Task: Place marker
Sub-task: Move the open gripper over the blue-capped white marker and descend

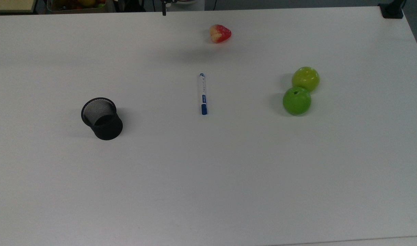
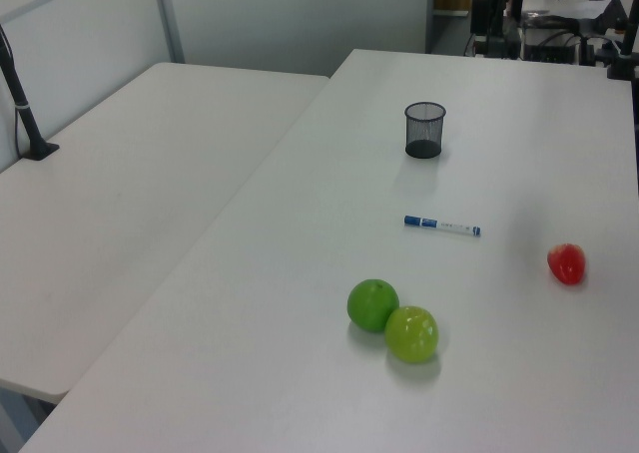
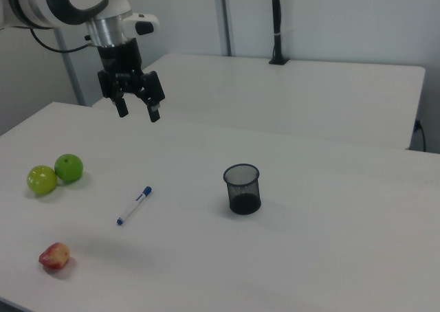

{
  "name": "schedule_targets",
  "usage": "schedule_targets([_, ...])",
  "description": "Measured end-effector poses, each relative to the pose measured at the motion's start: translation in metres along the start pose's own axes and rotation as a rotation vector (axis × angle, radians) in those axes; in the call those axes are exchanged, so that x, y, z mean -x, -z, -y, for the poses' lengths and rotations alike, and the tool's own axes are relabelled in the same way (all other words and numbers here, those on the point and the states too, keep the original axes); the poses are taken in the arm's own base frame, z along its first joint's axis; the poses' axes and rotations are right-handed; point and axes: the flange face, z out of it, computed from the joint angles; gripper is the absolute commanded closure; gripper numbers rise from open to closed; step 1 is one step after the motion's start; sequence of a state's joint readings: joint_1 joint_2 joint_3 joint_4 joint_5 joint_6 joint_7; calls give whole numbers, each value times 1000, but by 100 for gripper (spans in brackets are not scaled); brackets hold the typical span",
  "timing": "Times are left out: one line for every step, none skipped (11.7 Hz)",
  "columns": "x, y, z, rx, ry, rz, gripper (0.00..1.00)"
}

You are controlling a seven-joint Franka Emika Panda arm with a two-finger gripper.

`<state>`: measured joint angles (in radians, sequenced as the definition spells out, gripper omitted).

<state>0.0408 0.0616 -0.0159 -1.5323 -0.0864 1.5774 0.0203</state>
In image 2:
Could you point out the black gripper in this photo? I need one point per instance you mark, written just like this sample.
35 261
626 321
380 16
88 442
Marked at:
481 14

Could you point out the blue and white marker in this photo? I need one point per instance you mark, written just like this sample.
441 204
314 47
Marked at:
442 225

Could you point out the black electronics box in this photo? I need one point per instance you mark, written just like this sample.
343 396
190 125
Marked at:
551 53

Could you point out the black mesh pen cup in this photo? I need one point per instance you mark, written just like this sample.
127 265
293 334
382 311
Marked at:
424 148

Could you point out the red toy strawberry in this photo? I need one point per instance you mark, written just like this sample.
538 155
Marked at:
567 266

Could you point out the dark green apple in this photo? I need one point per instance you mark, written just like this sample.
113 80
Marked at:
369 309

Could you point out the yellow-green apple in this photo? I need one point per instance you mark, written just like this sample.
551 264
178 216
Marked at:
410 337

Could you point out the white side table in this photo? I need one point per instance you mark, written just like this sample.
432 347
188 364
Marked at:
125 198

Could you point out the black pole with flat base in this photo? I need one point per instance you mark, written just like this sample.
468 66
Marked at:
20 106

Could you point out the black camera stand with clamp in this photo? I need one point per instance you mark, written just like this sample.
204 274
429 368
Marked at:
626 54

